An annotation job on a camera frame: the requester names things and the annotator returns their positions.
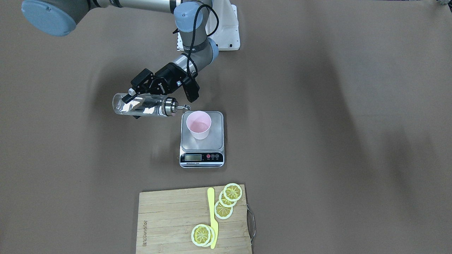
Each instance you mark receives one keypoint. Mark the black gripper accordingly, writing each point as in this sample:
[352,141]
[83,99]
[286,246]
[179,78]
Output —
[167,82]

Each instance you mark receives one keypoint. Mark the glass sauce bottle metal spout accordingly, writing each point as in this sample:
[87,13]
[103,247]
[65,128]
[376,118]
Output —
[147,105]

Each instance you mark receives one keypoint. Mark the pink cup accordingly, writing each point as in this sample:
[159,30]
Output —
[198,123]

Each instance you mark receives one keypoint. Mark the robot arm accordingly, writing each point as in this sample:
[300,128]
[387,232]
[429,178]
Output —
[60,17]

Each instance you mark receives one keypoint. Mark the digital kitchen scale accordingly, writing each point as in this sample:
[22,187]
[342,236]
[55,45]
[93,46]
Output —
[206,153]

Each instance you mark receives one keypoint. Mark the yellow plastic knife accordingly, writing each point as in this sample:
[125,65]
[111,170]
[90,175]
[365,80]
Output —
[213,223]

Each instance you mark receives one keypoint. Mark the bamboo cutting board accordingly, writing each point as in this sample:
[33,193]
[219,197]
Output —
[166,219]

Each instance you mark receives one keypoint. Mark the lemon slice middle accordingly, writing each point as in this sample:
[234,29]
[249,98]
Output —
[225,202]

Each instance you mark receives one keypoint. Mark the lemon slice front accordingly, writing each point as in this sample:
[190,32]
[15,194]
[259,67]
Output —
[200,234]

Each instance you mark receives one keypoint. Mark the lemon slice behind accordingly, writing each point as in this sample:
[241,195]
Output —
[212,237]

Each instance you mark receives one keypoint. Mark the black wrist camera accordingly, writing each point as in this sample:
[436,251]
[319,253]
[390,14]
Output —
[191,88]

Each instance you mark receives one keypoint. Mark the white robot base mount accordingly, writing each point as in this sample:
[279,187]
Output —
[227,28]

